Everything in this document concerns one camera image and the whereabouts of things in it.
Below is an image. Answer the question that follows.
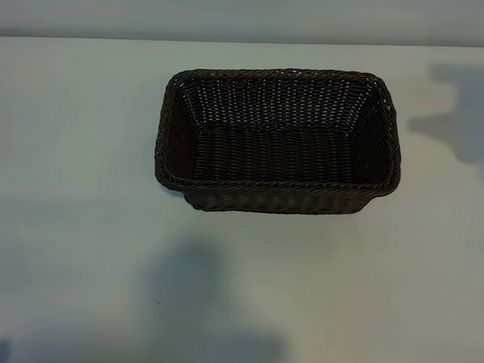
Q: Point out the dark brown wicker basket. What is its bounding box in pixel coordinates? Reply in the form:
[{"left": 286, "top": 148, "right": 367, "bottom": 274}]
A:
[{"left": 148, "top": 58, "right": 409, "bottom": 225}]

